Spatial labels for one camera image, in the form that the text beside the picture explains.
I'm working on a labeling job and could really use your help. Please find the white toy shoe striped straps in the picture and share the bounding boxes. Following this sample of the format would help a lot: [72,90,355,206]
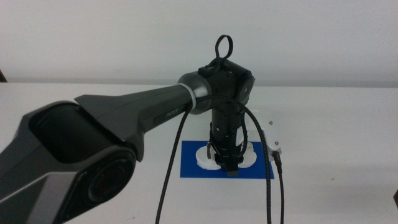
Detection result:
[195,141,258,171]

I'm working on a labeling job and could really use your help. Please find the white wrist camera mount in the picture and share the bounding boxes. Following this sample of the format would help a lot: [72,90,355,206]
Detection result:
[248,108,283,162]

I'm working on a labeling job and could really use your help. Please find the blue rectangular mat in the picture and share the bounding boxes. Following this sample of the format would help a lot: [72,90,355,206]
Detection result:
[180,140,275,180]

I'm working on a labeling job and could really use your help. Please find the black camera plug cable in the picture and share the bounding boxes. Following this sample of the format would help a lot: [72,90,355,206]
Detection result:
[272,150,286,224]

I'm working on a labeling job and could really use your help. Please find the black looped wrist cable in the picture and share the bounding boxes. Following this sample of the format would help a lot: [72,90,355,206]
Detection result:
[214,34,234,70]

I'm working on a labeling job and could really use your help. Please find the long black braided cable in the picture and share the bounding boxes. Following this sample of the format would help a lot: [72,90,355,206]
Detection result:
[154,95,273,224]

